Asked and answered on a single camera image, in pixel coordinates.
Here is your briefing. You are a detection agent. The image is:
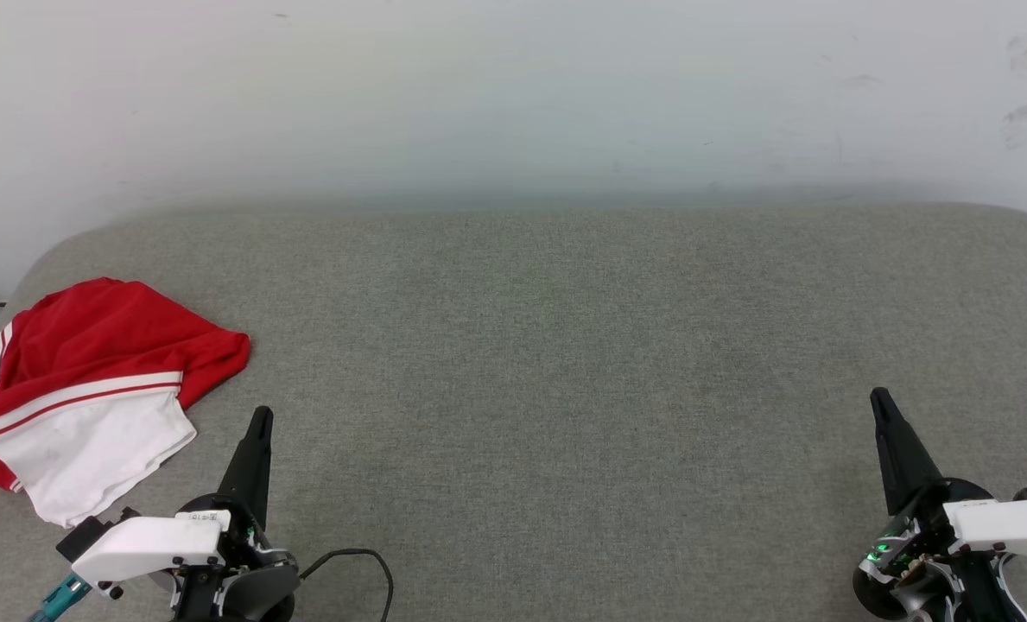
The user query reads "red and white jersey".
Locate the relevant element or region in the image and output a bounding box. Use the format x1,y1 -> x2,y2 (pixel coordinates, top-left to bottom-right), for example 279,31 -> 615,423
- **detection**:
0,276 -> 251,529

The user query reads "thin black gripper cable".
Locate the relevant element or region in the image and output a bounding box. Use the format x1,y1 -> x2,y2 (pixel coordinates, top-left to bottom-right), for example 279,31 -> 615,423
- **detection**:
297,548 -> 394,622

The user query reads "white right camera bracket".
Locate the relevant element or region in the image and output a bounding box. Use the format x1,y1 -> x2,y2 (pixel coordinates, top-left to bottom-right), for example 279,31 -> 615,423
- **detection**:
943,498 -> 1027,564

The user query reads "grey fabric sofa cushion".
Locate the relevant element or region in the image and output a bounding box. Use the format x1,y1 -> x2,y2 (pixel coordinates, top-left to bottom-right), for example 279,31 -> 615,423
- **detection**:
0,201 -> 1027,622

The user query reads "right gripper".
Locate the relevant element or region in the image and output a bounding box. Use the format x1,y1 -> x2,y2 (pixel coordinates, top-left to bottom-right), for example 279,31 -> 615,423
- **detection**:
853,387 -> 1011,622

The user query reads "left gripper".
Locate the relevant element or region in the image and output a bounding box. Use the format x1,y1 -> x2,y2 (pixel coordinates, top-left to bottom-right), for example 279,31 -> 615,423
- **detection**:
172,406 -> 298,622

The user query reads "white camera bracket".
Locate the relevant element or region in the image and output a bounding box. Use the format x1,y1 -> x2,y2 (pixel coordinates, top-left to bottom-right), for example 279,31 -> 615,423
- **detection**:
71,510 -> 231,599
943,498 -> 1027,564

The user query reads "white left camera bracket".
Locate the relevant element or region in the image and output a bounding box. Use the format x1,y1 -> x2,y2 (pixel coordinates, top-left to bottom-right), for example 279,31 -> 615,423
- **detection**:
71,510 -> 231,599

